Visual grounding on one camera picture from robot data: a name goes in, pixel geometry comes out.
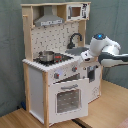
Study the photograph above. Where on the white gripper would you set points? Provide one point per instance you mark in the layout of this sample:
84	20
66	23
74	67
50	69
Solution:
87	57

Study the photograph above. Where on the white oven door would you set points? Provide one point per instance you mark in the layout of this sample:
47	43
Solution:
68	100

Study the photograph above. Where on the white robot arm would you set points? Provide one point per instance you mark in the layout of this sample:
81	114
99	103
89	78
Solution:
105	50

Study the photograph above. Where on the wooden toy kitchen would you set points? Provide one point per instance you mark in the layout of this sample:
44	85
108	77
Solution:
38	78

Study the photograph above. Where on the white fridge door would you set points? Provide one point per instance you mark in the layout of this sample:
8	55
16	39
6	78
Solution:
93	72

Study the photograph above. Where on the grey toy sink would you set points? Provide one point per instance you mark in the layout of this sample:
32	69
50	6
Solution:
76	51

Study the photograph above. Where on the red right stove knob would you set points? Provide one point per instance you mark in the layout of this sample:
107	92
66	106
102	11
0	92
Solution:
74	69

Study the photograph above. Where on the red stove knob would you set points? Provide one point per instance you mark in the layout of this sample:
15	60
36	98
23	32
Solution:
56	75
74	69

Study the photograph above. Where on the black toy faucet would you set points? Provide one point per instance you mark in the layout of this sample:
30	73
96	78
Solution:
71	44

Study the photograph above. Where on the black toy stovetop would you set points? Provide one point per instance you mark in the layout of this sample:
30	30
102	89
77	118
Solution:
58	58

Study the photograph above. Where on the red left stove knob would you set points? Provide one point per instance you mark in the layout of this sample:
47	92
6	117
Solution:
56	75

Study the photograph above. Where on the silver toy pot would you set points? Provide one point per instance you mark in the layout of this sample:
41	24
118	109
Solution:
46	56

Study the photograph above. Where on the toy microwave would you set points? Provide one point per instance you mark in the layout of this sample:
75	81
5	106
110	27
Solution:
77	11

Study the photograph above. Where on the grey range hood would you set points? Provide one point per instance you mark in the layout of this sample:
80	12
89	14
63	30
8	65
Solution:
48	18

